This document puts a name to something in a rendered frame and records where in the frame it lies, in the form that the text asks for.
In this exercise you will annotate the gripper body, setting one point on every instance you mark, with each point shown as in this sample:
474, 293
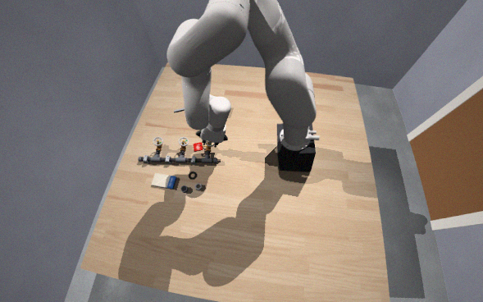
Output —
213, 136

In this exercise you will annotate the grey pipe manifold with three valves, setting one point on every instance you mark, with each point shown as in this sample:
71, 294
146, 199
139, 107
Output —
181, 158

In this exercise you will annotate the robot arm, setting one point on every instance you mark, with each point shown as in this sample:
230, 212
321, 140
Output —
221, 29

